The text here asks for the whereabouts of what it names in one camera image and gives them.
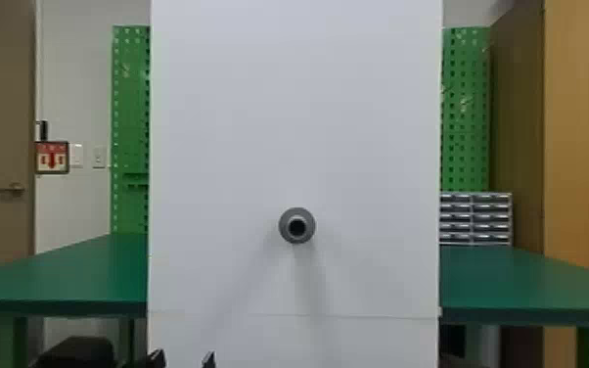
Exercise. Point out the wooden cupboard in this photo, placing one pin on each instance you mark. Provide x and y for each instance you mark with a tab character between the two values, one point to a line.
582	128

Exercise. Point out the red wall sign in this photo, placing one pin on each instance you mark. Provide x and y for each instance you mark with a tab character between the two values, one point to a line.
52	157

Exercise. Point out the white panel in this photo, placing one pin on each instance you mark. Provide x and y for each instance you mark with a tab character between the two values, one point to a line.
294	103

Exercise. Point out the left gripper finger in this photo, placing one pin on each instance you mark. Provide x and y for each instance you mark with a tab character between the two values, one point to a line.
209	361
156	360

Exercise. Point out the white wall switch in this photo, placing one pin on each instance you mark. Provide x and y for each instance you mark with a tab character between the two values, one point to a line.
76	155
99	156

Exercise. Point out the wooden door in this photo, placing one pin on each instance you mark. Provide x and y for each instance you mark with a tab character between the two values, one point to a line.
9	103

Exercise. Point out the white drawer cabinet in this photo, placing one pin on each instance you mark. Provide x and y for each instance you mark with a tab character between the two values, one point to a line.
474	218

